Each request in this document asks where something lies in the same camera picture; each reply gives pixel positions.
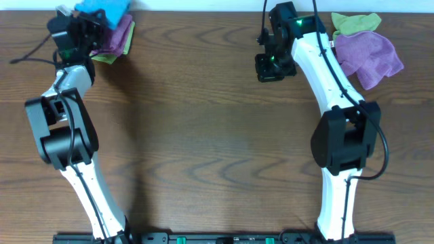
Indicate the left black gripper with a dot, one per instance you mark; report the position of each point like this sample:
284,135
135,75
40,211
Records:
89,22

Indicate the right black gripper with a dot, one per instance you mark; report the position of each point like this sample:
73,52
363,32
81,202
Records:
274,71

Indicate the blue microfiber cloth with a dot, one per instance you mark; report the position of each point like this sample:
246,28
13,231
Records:
114,9

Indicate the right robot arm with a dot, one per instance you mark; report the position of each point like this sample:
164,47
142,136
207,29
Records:
348,128

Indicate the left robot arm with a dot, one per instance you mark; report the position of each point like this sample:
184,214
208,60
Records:
64,134

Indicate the folded green cloth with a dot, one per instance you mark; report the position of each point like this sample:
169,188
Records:
110,58

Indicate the folded purple cloth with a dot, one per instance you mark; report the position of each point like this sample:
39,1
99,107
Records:
117,42

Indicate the crumpled green cloth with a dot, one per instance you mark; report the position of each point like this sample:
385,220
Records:
349,25

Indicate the crumpled purple cloth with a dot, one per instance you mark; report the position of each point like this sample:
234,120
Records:
368,55

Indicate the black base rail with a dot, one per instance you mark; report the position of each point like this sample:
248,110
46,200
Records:
285,238

